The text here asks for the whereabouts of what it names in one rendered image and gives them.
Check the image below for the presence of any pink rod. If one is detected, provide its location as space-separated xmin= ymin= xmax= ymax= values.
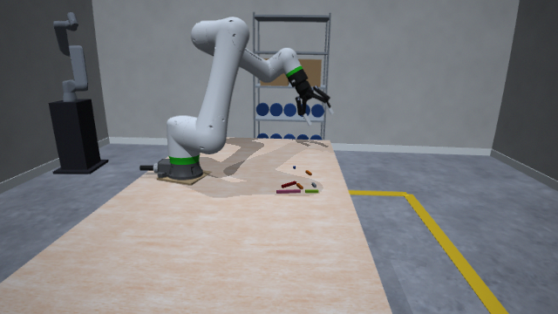
xmin=276 ymin=189 xmax=301 ymax=194

